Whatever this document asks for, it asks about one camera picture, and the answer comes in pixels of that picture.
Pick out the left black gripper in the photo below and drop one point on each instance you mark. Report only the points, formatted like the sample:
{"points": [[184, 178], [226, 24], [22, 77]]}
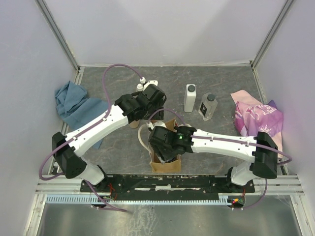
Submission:
{"points": [[161, 104]]}

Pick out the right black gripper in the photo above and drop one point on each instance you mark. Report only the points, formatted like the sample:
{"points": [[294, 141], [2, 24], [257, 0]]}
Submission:
{"points": [[164, 156]]}

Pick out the beige pump lotion bottle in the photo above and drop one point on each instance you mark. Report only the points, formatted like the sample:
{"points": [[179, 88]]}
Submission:
{"points": [[134, 124]]}

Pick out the white bottle grey cap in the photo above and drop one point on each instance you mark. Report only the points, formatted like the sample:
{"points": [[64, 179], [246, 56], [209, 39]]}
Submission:
{"points": [[189, 99]]}

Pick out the clear square bottle black cap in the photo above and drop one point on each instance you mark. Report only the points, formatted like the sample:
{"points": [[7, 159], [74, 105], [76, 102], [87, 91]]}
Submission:
{"points": [[207, 106]]}

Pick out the blue cloth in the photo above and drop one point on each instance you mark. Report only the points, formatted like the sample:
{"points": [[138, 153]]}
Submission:
{"points": [[74, 106]]}

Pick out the pink cloth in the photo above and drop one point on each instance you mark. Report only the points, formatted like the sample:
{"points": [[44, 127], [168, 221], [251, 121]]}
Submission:
{"points": [[251, 117]]}

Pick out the amber liquid bottle white cap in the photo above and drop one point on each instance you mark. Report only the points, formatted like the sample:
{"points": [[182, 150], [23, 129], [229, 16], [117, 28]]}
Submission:
{"points": [[139, 87]]}

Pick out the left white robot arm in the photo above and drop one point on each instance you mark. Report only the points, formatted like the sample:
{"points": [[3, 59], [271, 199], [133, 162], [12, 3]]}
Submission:
{"points": [[71, 147]]}

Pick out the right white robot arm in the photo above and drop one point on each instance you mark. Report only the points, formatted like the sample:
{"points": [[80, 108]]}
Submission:
{"points": [[258, 153]]}

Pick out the burlap watermelon canvas bag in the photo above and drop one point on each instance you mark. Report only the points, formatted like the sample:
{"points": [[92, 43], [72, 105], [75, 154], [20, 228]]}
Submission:
{"points": [[158, 166]]}

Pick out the left aluminium corner post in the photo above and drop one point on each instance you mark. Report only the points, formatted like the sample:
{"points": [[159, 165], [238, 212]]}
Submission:
{"points": [[43, 6]]}

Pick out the aluminium corner post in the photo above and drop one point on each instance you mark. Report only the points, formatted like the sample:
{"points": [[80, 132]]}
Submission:
{"points": [[272, 32], [43, 6]]}

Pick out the aluminium frame rail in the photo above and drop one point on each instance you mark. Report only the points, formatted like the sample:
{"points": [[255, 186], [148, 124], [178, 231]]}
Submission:
{"points": [[282, 185]]}

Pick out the right aluminium corner post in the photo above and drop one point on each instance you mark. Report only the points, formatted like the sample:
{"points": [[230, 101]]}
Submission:
{"points": [[272, 32]]}

